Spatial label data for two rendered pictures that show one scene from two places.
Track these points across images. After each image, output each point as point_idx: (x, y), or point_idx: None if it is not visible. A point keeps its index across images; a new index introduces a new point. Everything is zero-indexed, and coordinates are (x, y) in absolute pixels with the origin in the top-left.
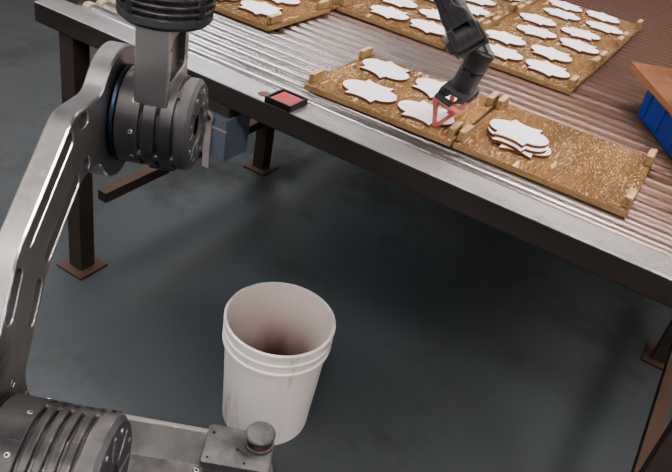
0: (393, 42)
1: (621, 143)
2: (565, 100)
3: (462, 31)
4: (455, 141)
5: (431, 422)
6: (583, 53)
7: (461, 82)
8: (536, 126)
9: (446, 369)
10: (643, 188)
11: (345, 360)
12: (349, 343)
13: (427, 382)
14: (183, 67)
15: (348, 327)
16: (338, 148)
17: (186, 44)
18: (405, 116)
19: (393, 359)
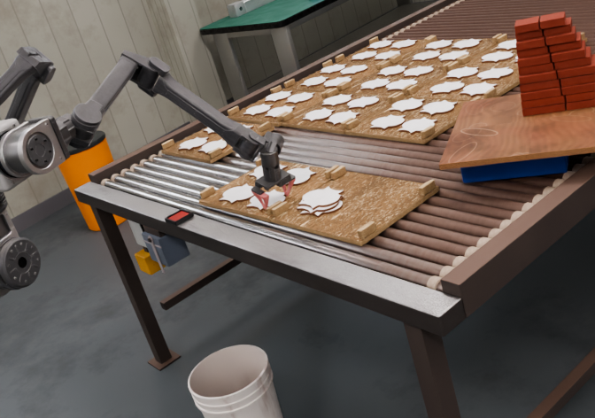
0: (307, 140)
1: (428, 179)
2: (419, 150)
3: (242, 144)
4: (272, 217)
5: None
6: (477, 95)
7: (265, 175)
8: (354, 185)
9: (421, 398)
10: (409, 216)
11: (334, 402)
12: (343, 388)
13: (398, 411)
14: (10, 234)
15: (347, 375)
16: (202, 242)
17: (8, 222)
18: (249, 206)
19: (375, 396)
